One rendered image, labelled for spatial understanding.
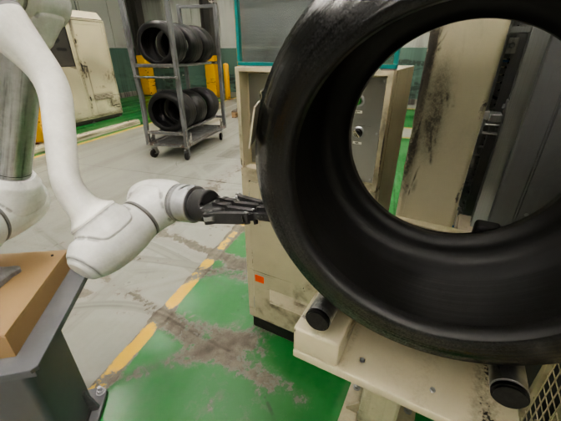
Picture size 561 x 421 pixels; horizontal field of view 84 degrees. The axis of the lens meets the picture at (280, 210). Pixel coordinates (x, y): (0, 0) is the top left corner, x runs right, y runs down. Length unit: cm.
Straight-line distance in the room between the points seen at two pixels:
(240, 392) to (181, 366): 31
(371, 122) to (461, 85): 40
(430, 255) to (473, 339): 28
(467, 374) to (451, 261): 21
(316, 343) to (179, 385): 110
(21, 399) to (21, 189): 63
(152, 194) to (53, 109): 25
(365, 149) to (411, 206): 35
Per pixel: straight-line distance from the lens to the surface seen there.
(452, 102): 75
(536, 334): 49
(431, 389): 66
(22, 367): 102
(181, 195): 73
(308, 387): 158
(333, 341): 60
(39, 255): 131
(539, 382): 111
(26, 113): 111
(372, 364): 66
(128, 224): 73
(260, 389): 157
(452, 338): 50
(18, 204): 120
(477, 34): 75
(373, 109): 108
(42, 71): 84
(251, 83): 125
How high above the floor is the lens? 132
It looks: 27 degrees down
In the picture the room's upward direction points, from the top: straight up
